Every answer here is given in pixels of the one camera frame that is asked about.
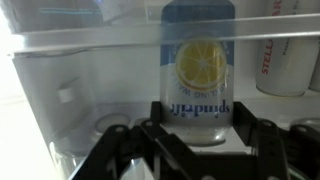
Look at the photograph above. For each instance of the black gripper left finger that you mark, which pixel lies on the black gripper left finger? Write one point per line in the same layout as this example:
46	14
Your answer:
113	152

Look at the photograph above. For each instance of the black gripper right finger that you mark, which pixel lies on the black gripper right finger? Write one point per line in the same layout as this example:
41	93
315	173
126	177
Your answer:
292	154

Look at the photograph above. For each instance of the blue lemon sparkling water can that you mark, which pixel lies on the blue lemon sparkling water can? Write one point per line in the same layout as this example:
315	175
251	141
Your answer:
196	72

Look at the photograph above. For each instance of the white Stella Artois can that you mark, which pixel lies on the white Stella Artois can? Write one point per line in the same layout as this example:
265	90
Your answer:
285	65

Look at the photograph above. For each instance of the clear door shelf rail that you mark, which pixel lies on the clear door shelf rail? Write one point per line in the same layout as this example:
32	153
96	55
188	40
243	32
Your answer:
155	34

